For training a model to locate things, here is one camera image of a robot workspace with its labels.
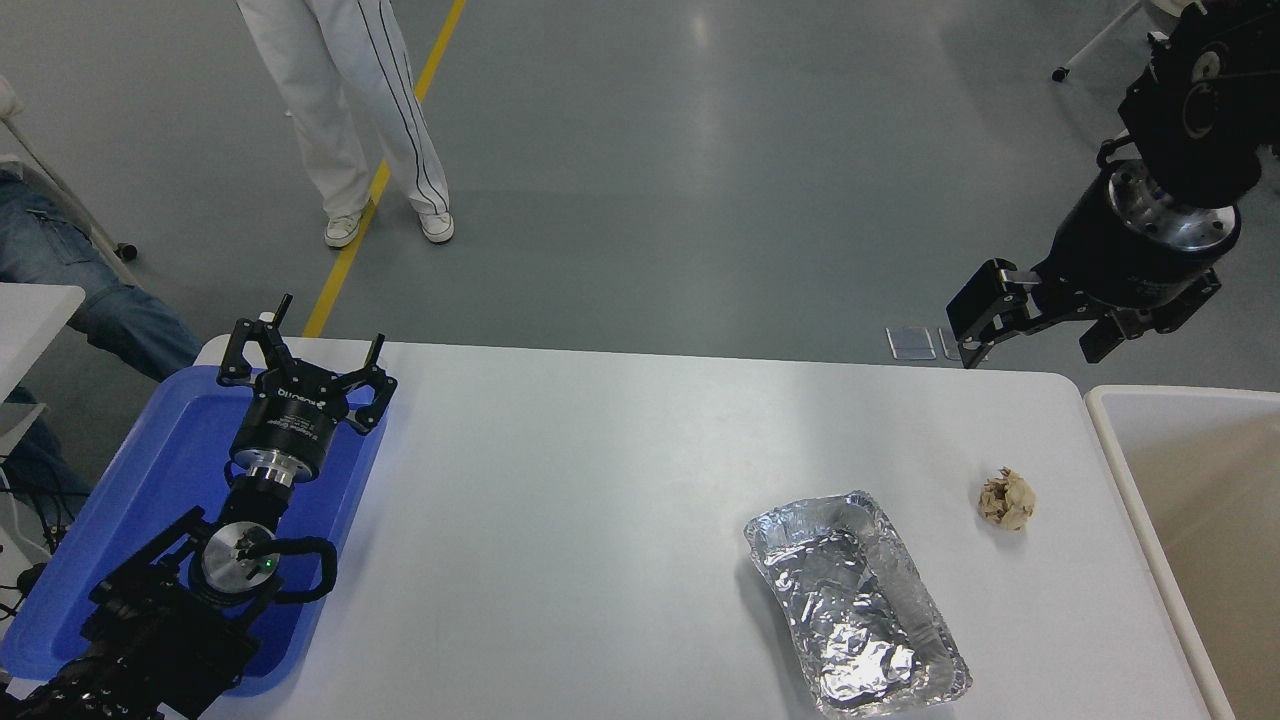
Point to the silver foil tray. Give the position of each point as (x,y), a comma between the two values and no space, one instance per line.
(850,600)

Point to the crumpled tan paper ball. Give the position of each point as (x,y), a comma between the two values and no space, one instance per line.
(1006,500)

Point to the blue plastic tray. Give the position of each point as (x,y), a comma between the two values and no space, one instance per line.
(170,470)

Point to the large pale bin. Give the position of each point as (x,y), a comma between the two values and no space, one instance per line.
(1220,600)

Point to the standing person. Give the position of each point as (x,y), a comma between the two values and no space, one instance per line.
(340,100)

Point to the white wheeled chair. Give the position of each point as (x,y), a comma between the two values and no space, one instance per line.
(1059,73)

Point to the seated person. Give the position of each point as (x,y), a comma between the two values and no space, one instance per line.
(60,270)

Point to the small white side table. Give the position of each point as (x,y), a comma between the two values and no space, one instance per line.
(30,320)

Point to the white wheeled chair frame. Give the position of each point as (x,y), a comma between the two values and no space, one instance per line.
(127,252)

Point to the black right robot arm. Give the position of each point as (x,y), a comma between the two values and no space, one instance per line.
(1200,100)

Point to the clear floor plate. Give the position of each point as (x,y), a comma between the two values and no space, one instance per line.
(911,343)
(950,340)

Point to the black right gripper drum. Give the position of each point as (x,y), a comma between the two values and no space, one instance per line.
(1110,265)

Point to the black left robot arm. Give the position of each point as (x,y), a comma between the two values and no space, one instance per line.
(150,620)

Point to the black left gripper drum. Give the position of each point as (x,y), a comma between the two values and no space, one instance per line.
(290,420)

